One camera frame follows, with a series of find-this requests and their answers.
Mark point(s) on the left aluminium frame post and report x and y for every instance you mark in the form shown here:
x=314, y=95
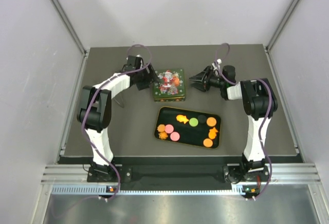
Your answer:
x=68, y=25

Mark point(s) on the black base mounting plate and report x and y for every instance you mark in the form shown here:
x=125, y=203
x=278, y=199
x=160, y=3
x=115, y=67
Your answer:
x=224, y=169

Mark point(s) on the orange swirl cookie left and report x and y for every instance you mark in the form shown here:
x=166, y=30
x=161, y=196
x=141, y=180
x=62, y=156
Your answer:
x=163, y=135

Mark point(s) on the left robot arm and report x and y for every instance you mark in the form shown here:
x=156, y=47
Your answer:
x=95, y=113

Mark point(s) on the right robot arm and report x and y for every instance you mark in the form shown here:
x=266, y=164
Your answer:
x=259, y=103

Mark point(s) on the metal serving tongs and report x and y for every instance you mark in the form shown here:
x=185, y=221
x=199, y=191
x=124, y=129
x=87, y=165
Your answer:
x=119, y=100

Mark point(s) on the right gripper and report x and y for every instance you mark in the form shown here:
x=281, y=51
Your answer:
x=208, y=72

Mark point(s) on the orange fish cookie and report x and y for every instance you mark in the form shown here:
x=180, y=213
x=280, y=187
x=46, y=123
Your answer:
x=212, y=134
x=182, y=119

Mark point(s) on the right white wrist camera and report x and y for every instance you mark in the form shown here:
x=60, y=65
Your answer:
x=216, y=64

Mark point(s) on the orange biscuit left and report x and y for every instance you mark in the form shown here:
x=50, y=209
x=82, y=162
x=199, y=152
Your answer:
x=161, y=128

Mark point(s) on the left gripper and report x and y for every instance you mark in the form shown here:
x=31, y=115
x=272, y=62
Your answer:
x=150, y=77

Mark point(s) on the green christmas cookie tin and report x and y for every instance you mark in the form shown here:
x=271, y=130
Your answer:
x=164, y=98

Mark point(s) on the gold tin lid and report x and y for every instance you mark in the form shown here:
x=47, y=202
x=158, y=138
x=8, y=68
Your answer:
x=171, y=82

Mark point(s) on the pink sandwich cookie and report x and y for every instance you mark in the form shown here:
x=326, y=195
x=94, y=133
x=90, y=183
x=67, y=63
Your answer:
x=169, y=129
x=175, y=136

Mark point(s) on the aluminium frame post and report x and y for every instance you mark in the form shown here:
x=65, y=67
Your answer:
x=282, y=24
x=68, y=25

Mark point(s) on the black gold-rimmed tray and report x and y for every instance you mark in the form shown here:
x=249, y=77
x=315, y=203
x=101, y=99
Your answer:
x=193, y=136

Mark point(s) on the orange biscuit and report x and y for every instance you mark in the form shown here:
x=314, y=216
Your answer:
x=211, y=122
x=208, y=143
x=161, y=128

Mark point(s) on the right aluminium frame post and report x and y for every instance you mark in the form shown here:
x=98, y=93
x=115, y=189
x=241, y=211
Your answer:
x=282, y=24

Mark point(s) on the orange biscuit bottom right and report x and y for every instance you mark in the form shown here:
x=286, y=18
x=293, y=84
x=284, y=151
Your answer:
x=208, y=143

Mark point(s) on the orange biscuit top right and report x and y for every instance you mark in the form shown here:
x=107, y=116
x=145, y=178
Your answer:
x=211, y=122

